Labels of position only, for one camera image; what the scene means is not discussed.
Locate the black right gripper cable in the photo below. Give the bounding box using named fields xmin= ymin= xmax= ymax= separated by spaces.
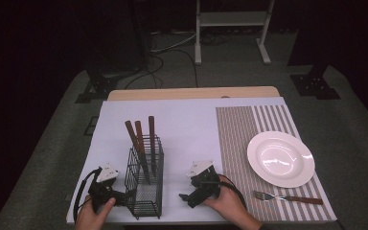
xmin=218 ymin=173 xmax=248 ymax=210

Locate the wooden table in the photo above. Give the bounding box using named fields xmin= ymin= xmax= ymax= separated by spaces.
xmin=106 ymin=85 xmax=281 ymax=102

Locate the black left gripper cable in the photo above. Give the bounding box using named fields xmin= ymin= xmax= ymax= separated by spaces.
xmin=72 ymin=168 xmax=101 ymax=224

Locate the person's left hand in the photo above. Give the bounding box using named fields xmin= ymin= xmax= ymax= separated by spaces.
xmin=74 ymin=195 xmax=117 ymax=230

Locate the white floor cable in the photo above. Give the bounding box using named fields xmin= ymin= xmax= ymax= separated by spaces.
xmin=149 ymin=30 xmax=202 ymax=54

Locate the white table cover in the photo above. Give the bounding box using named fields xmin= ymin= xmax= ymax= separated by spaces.
xmin=65 ymin=97 xmax=338 ymax=225

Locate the dark floor panel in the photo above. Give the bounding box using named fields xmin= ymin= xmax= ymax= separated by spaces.
xmin=82 ymin=116 xmax=100 ymax=137

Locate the black wire cutlery basket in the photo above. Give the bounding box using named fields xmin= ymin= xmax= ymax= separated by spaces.
xmin=124 ymin=134 xmax=165 ymax=220

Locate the wooden-handled fork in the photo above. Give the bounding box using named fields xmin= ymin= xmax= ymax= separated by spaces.
xmin=252 ymin=190 xmax=325 ymax=206

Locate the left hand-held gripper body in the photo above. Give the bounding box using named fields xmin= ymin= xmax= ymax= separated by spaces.
xmin=87 ymin=163 xmax=120 ymax=214

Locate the white metal stand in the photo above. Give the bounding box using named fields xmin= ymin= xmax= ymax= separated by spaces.
xmin=194 ymin=0 xmax=276 ymax=66

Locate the wooden-handled cutlery piece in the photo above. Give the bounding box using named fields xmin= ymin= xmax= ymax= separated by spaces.
xmin=148 ymin=115 xmax=158 ymax=180
xmin=124 ymin=120 xmax=151 ymax=186
xmin=134 ymin=120 xmax=151 ymax=185

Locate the black stand base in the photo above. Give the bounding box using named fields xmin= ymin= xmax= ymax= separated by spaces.
xmin=74 ymin=61 xmax=120 ymax=104
xmin=289 ymin=61 xmax=342 ymax=101

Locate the striped placemat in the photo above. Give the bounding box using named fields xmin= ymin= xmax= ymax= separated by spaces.
xmin=215 ymin=103 xmax=338 ymax=223

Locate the person's right hand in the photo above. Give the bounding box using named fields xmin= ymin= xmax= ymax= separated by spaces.
xmin=203 ymin=183 xmax=264 ymax=230

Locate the white round plate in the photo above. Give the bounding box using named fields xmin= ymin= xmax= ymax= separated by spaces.
xmin=246 ymin=130 xmax=316 ymax=189

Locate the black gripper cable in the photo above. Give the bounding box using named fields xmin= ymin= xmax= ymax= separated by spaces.
xmin=72 ymin=168 xmax=101 ymax=224
xmin=218 ymin=173 xmax=248 ymax=210

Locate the black floor cable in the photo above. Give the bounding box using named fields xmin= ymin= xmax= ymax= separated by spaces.
xmin=124 ymin=47 xmax=200 ymax=90

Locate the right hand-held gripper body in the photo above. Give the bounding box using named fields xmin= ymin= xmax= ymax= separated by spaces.
xmin=186 ymin=160 xmax=222 ymax=201

